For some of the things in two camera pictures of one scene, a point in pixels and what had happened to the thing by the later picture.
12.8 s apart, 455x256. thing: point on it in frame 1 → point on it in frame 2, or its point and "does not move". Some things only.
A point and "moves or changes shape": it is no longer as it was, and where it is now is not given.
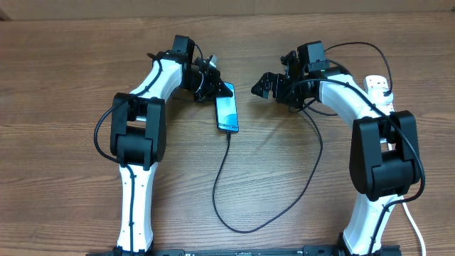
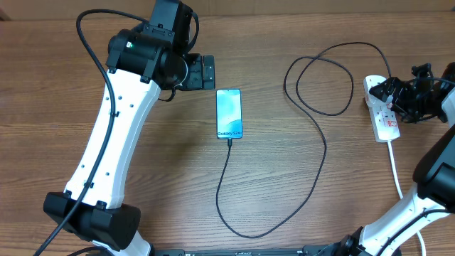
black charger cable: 385,57 → 306,109
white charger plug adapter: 376,95 does not move
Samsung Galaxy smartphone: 226,111 moves or changes shape
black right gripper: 279,80 → 399,97
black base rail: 308,250 does not move
